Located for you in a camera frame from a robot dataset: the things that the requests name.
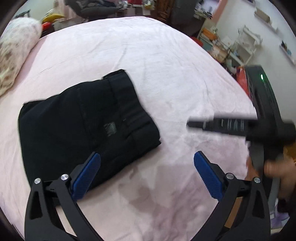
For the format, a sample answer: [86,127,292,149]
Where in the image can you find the orange plastic bag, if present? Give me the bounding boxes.
[236,66,253,99]

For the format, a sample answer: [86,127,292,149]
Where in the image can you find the person's right hand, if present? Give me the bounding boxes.
[264,148,295,201]

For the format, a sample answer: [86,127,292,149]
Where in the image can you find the red and yellow toy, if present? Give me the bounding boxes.
[42,14,65,31]

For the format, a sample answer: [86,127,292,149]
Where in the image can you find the pink bookshelf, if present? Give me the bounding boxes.
[195,0,228,24]

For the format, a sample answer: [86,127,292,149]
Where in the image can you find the dark clothes pile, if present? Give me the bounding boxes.
[64,0,132,19]

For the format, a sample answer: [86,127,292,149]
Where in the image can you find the white small rack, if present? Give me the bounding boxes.
[233,26,262,66]

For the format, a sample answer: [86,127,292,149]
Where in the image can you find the black pants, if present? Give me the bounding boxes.
[18,69,161,189]

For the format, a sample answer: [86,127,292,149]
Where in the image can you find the pink bed sheet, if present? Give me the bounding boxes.
[1,16,256,240]

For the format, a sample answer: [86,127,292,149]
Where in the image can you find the floral rolled duvet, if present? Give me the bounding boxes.
[1,17,42,95]

